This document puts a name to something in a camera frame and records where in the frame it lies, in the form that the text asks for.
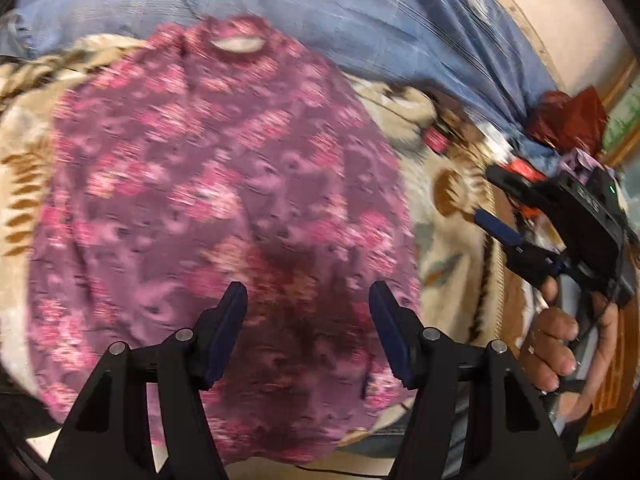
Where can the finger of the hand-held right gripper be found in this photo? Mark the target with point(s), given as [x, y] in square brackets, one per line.
[515, 182]
[500, 229]

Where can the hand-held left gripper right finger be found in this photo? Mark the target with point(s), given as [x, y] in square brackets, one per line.
[395, 342]

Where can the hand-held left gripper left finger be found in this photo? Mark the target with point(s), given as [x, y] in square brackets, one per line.
[223, 340]

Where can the purple floral garment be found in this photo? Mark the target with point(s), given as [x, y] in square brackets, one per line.
[200, 200]

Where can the person's right hand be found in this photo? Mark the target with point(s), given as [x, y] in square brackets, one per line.
[555, 340]

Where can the beige printed blanket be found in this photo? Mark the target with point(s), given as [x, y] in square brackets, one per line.
[465, 240]

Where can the dark red cloth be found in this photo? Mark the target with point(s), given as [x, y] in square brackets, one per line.
[567, 117]

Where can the blue plaid cloth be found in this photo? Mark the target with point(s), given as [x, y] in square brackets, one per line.
[350, 15]

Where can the wooden window frame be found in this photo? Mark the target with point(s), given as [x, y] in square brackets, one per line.
[620, 120]

